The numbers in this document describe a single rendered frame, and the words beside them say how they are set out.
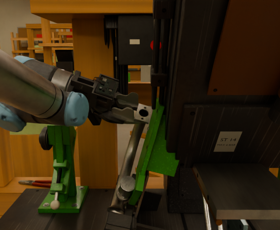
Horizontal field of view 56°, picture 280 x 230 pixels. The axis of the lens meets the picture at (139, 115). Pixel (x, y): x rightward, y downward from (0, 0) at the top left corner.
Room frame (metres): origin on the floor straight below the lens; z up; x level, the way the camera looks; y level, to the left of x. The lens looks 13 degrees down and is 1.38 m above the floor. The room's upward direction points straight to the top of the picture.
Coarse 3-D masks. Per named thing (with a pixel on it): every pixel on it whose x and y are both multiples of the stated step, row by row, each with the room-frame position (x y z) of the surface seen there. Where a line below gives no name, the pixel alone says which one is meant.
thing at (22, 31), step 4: (20, 28) 10.50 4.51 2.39; (24, 28) 10.50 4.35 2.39; (20, 32) 10.50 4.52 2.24; (24, 32) 10.50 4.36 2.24; (36, 32) 10.50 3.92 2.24; (40, 32) 10.50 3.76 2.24; (20, 36) 10.50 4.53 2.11; (24, 36) 10.50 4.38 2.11; (36, 36) 10.50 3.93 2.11; (20, 40) 10.50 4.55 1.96; (24, 40) 10.50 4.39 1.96; (36, 40) 10.50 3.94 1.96; (40, 40) 10.50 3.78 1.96; (52, 40) 10.50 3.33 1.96; (20, 44) 10.50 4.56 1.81; (24, 44) 10.49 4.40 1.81; (36, 44) 10.50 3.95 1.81; (20, 48) 10.50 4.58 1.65; (24, 48) 10.50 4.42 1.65
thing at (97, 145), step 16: (80, 32) 0.95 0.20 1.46; (96, 32) 0.95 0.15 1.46; (80, 48) 0.95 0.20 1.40; (96, 48) 0.95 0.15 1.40; (112, 48) 0.95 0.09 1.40; (80, 64) 0.95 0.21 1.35; (96, 64) 0.95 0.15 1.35; (112, 64) 0.95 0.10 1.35; (0, 128) 0.97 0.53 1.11; (80, 128) 0.95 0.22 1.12; (96, 128) 0.95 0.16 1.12; (112, 128) 0.95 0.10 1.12; (0, 144) 0.96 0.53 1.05; (80, 144) 0.95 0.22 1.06; (96, 144) 0.95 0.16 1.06; (112, 144) 0.95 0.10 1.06; (0, 160) 0.95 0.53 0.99; (80, 160) 0.95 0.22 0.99; (96, 160) 0.95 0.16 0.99; (112, 160) 0.95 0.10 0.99; (0, 176) 0.95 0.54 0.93; (80, 176) 0.95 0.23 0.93; (96, 176) 0.95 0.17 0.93; (112, 176) 0.95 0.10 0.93
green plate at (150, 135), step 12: (156, 108) 0.62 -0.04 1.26; (156, 120) 0.57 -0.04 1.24; (156, 132) 0.57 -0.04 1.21; (144, 144) 0.65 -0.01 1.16; (156, 144) 0.58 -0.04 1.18; (144, 156) 0.58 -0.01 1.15; (156, 156) 0.58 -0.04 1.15; (168, 156) 0.58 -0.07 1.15; (144, 168) 0.57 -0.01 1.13; (156, 168) 0.58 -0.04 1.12; (168, 168) 0.58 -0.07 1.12
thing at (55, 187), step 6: (66, 156) 0.81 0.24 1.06; (54, 162) 0.79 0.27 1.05; (66, 162) 0.79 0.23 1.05; (54, 168) 0.79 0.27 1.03; (60, 168) 0.78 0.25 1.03; (66, 168) 0.79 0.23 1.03; (54, 174) 0.79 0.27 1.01; (60, 174) 0.77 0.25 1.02; (66, 174) 0.79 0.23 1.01; (54, 180) 0.78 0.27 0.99; (60, 180) 0.76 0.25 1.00; (66, 180) 0.78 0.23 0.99; (54, 186) 0.74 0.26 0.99; (60, 186) 0.74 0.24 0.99; (66, 186) 0.76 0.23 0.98; (54, 192) 0.74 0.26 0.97; (60, 192) 0.74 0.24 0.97; (66, 192) 0.75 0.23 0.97
